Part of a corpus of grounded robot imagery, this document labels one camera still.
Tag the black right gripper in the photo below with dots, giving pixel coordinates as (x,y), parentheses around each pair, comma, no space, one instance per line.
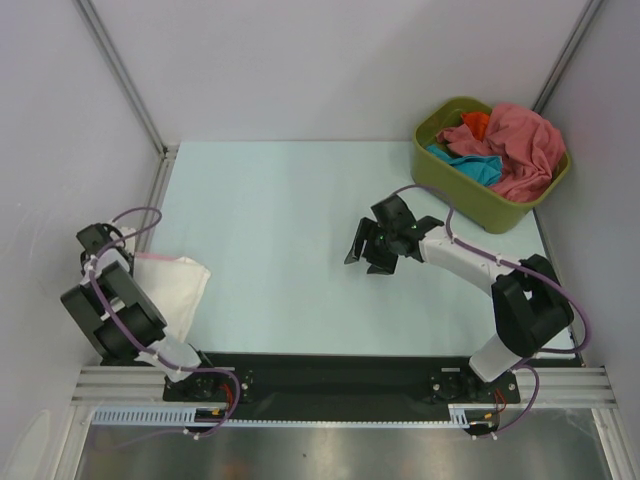
(380,265)

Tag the white t shirt with print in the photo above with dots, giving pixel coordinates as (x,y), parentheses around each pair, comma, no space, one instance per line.
(176,289)

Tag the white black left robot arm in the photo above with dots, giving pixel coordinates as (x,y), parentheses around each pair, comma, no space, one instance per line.
(122,323)

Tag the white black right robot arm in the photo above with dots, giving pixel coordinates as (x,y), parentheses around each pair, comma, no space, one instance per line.
(528,307)

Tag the olive green plastic bin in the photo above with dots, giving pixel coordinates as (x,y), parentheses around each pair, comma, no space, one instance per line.
(480,204)

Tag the teal blue t shirt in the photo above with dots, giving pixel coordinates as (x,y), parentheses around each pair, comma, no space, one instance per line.
(485,170)

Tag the orange t shirt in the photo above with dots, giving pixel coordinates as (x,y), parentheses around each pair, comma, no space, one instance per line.
(477,122)

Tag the coral pink t shirt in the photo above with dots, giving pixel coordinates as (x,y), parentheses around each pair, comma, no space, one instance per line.
(530,148)

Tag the folded light pink t shirt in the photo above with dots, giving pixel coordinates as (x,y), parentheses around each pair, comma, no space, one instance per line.
(153,256)

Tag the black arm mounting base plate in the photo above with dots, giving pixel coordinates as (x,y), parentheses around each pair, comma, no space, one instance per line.
(351,388)

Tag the aluminium corner post left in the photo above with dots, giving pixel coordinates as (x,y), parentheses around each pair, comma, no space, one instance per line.
(115,64)

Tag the aluminium corner post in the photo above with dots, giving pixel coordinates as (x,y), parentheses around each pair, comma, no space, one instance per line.
(577,36)
(115,64)

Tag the aluminium frame rail front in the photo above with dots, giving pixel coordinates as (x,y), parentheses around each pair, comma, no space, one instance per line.
(559,387)

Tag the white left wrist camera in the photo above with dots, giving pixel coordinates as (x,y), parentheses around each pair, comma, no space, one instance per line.
(124,239)

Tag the white slotted cable duct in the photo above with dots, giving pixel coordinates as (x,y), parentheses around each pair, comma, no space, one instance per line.
(194,417)

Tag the aluminium corner post right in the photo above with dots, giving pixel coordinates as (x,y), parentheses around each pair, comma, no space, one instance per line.
(577,36)

